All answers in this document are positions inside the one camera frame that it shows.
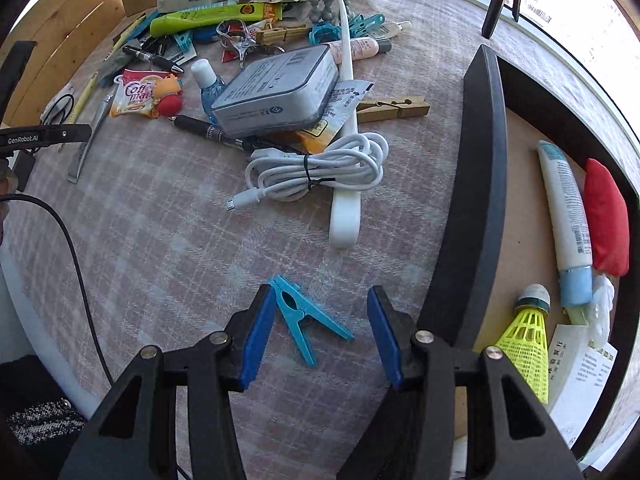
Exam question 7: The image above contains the teal plastic clothespin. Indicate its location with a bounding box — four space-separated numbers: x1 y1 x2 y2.
269 275 355 367

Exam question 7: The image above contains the yellow chopstick wrapper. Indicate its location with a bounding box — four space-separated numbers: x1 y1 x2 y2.
65 72 98 124

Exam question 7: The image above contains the red coffee mate sachet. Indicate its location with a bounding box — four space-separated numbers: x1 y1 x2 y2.
110 68 169 118

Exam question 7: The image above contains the yellow plastic shuttlecock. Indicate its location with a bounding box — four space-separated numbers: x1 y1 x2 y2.
496 284 550 404

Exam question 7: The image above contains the orange cartoon figure keychain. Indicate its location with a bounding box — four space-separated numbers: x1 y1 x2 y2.
152 75 183 117

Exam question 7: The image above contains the white usb cable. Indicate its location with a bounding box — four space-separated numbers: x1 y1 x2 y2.
223 130 391 213

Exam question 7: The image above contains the white paper leaflet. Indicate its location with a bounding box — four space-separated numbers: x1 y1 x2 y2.
547 324 617 448

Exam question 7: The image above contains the black gel pen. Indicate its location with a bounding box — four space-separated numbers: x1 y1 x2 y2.
122 46 184 74
168 114 306 156

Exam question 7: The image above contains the small blue liquid bottle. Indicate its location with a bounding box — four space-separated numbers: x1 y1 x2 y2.
191 58 227 125

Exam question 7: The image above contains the clear plastic bag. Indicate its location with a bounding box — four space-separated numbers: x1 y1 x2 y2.
586 274 615 349

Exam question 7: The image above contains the white blue cream tube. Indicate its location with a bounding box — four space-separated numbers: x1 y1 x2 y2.
537 140 592 308

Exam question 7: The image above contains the wooden clothespin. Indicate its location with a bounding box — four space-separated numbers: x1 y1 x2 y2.
356 96 431 124
255 23 311 46

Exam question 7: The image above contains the red fabric beanbag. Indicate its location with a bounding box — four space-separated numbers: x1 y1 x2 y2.
584 158 630 278

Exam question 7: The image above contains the white grey device box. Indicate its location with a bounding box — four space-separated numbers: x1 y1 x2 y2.
212 44 338 139

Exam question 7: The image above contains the grey silver tube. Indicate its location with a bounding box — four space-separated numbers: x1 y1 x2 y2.
66 91 117 186

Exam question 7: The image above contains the black tray box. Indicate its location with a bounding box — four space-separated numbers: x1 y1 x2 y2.
418 44 639 457

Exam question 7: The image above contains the checkered tablecloth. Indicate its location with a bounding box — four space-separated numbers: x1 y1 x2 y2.
1 0 484 479

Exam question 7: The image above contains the green yellow tube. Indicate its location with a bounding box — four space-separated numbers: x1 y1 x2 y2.
149 2 283 38

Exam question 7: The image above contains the small pink cosmetic bottle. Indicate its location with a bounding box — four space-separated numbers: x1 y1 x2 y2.
326 37 393 65

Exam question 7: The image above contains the small white tube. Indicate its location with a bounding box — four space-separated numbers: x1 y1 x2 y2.
370 21 412 40

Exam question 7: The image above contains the blue plastic clothespin pair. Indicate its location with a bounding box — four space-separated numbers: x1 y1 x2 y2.
308 12 388 47

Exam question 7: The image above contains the grey bead cluster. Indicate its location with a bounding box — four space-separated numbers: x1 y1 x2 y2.
306 0 356 25

